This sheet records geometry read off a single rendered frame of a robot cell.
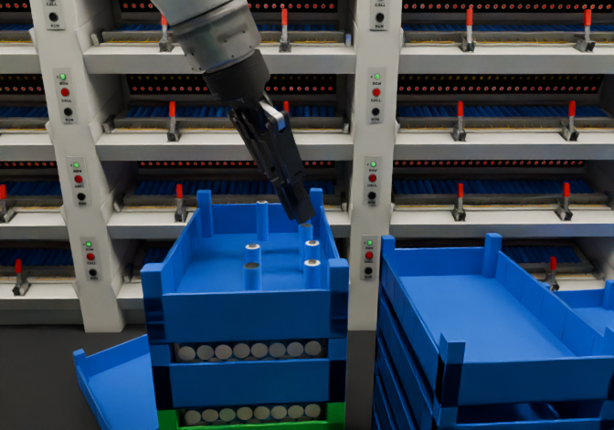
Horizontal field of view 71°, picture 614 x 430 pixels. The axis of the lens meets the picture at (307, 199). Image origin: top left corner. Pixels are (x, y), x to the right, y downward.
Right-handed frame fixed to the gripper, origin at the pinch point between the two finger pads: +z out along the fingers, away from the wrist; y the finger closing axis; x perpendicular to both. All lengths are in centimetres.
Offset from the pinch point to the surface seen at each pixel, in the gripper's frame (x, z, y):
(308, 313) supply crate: -11.2, 1.6, 18.2
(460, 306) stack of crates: 11.3, 23.8, 14.5
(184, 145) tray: 0.5, -0.6, -49.5
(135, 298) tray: -28, 30, -58
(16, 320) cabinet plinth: -57, 26, -80
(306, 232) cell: -2.9, 1.8, 6.2
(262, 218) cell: -3.3, 3.8, -7.1
